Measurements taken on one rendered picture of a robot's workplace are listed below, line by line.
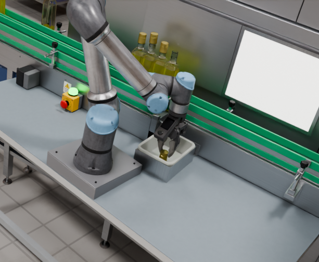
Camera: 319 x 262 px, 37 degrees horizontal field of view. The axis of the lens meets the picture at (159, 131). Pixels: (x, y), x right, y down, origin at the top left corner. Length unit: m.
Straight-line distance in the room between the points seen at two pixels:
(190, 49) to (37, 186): 1.33
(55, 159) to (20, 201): 1.05
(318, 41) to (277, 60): 0.18
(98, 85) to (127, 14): 0.67
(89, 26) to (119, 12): 0.85
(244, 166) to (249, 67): 0.42
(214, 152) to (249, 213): 0.33
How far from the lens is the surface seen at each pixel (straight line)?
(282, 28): 2.04
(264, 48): 2.08
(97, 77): 1.81
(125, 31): 2.44
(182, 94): 1.83
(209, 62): 2.19
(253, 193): 2.06
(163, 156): 1.97
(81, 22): 1.61
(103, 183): 1.80
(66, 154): 1.91
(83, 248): 2.67
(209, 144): 2.11
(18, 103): 2.32
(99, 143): 1.77
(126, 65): 1.64
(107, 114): 1.76
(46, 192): 2.97
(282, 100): 2.11
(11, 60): 2.58
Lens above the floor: 1.92
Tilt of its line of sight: 31 degrees down
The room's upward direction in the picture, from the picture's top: 13 degrees clockwise
